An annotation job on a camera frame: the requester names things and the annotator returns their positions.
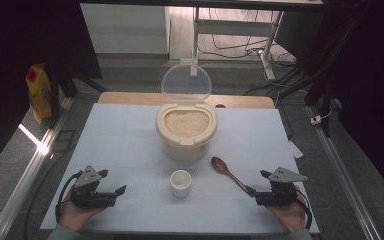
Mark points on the white desk frame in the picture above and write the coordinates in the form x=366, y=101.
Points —
x=233, y=27

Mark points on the white adapter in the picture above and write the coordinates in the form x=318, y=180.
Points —
x=316, y=119

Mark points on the beige rice container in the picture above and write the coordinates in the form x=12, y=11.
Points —
x=186, y=146

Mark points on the aluminium rail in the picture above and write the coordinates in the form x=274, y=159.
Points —
x=343, y=173
x=26, y=180

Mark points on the person's left hand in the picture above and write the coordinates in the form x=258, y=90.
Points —
x=76, y=216

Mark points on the black curtain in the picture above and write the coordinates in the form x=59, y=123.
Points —
x=373, y=83
x=13, y=50

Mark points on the white cup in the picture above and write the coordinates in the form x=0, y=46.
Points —
x=180, y=186

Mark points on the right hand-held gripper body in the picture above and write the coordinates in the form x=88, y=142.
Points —
x=278, y=195

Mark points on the clear container lid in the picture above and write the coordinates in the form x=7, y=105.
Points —
x=186, y=81

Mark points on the wooden table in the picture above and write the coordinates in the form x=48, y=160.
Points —
x=130, y=97

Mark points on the white cabinet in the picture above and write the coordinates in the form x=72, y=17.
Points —
x=123, y=28

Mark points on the black metal stand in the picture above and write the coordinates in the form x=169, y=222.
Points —
x=323, y=76

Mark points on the yellow red bottle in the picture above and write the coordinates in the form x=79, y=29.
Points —
x=40, y=93

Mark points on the white paper tag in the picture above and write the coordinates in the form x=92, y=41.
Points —
x=296, y=150

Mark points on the brown wooden spoon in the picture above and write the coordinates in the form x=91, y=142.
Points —
x=226, y=170

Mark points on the white rice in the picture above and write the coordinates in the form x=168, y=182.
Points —
x=186, y=123

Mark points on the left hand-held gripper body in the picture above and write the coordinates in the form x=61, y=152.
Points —
x=90, y=198

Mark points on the person's right hand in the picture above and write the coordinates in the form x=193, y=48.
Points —
x=290, y=216

